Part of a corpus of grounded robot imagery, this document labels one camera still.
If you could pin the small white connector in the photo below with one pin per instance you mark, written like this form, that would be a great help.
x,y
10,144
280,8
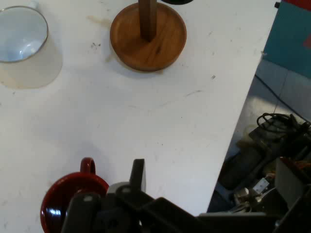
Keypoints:
x,y
261,186

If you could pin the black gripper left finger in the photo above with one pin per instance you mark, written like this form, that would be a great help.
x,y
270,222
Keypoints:
x,y
82,213

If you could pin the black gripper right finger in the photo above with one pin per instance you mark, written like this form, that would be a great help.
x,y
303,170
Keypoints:
x,y
138,172

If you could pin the white enamel mug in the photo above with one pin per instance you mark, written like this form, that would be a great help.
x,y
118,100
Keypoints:
x,y
22,31

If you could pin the dark green printed mug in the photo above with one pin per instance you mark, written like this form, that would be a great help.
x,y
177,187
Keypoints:
x,y
177,2

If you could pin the teal foam floor mat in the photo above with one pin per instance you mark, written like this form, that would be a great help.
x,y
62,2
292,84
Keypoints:
x,y
286,36

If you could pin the black table edge clip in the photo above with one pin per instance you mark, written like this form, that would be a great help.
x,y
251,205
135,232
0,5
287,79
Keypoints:
x,y
277,4

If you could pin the red enamel mug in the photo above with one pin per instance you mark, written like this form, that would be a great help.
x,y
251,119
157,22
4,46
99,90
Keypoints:
x,y
60,189

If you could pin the black power brick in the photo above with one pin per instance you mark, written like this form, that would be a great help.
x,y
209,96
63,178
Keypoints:
x,y
267,138

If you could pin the grey metal box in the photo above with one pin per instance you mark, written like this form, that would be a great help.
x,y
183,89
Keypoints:
x,y
289,184

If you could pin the wooden mug tree stand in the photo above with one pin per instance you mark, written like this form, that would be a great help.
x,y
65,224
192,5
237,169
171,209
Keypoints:
x,y
150,53

